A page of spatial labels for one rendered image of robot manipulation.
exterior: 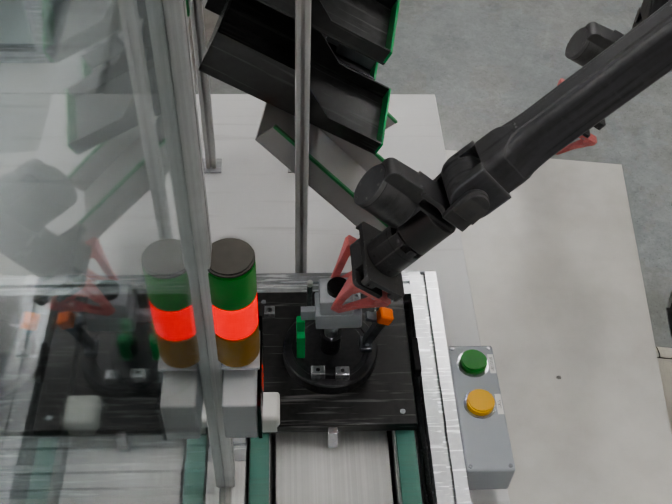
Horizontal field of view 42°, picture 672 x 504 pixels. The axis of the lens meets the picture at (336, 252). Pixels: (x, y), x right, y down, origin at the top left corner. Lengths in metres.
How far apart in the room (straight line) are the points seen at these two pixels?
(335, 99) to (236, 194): 0.43
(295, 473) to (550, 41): 2.71
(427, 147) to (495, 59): 1.77
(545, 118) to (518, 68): 2.50
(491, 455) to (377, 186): 0.44
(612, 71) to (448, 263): 0.66
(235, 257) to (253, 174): 0.89
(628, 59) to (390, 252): 0.36
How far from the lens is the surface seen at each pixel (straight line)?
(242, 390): 0.97
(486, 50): 3.59
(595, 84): 1.03
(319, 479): 1.27
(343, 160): 1.45
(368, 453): 1.30
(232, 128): 1.83
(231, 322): 0.89
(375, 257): 1.12
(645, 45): 1.03
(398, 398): 1.28
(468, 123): 3.23
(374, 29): 1.23
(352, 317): 1.20
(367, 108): 1.35
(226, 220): 1.64
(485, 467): 1.26
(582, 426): 1.45
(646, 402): 1.51
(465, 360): 1.33
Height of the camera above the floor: 2.06
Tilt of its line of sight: 49 degrees down
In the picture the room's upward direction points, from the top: 3 degrees clockwise
